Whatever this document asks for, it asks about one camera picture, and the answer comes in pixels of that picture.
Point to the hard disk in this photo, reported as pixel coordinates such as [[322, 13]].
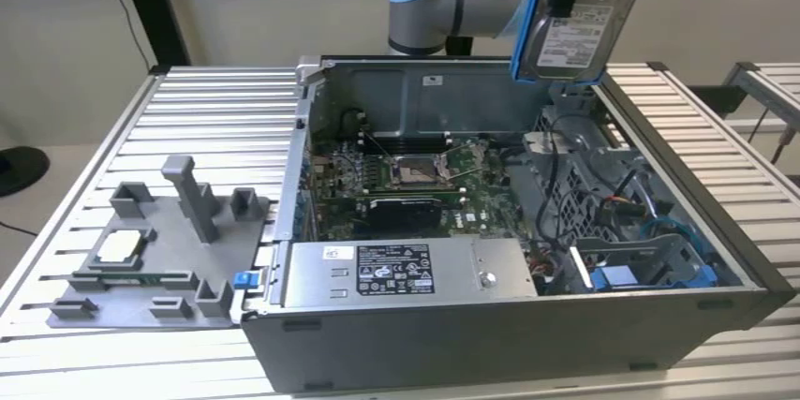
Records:
[[582, 39]]

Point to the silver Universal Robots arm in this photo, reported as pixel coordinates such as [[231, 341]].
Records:
[[426, 11]]

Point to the grey disk bay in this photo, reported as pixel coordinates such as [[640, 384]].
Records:
[[563, 184]]

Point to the aluminium side table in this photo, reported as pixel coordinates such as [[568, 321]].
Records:
[[768, 77]]

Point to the black RAM slot bank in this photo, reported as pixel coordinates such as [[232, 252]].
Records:
[[406, 142]]

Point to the thin locking lever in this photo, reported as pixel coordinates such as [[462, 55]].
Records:
[[378, 143]]

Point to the CPU socket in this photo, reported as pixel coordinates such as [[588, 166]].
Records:
[[415, 170]]

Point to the green motherboard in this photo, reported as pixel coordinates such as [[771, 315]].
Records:
[[487, 212]]

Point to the black graphics card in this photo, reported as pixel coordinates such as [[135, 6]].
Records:
[[403, 217]]

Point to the blue carrier in bay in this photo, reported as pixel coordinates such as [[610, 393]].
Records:
[[615, 276]]

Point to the silver power supply unit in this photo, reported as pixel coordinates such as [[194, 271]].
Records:
[[312, 278]]

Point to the open grey PC case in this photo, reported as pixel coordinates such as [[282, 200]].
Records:
[[438, 348]]

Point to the blue case latch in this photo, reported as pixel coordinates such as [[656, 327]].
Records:
[[246, 279]]

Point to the grey parts rack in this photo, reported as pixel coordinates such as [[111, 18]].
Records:
[[182, 269]]

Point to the silver CPU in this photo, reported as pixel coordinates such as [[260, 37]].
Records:
[[122, 247]]

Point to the green RAM stick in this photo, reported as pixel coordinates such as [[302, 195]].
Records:
[[144, 277]]

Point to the black round stand foot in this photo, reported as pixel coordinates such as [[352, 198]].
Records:
[[22, 170]]

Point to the black upright post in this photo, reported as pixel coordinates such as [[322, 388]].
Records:
[[154, 11]]

